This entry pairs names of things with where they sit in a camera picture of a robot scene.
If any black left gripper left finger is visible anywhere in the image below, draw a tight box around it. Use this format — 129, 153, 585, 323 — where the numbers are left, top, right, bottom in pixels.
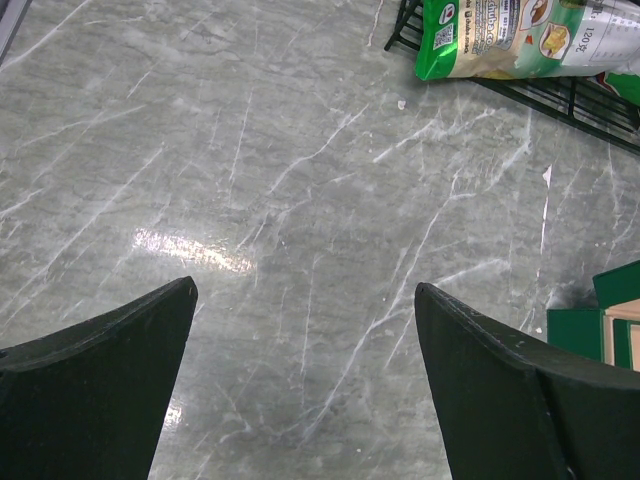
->
1, 277, 198, 479

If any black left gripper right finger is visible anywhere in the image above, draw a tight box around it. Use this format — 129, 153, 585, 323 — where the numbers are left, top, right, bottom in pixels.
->
414, 283, 639, 479

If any green jewelry box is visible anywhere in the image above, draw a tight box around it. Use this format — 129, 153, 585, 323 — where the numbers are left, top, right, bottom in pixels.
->
547, 261, 639, 371

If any small green snack packet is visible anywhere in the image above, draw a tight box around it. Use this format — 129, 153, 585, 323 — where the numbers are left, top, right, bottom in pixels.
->
596, 72, 640, 106

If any green snack bag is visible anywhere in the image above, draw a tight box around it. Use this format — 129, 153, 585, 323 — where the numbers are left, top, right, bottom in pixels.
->
416, 0, 639, 80

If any black wire rack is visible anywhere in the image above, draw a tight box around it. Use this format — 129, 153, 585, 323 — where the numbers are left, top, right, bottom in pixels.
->
383, 0, 640, 155

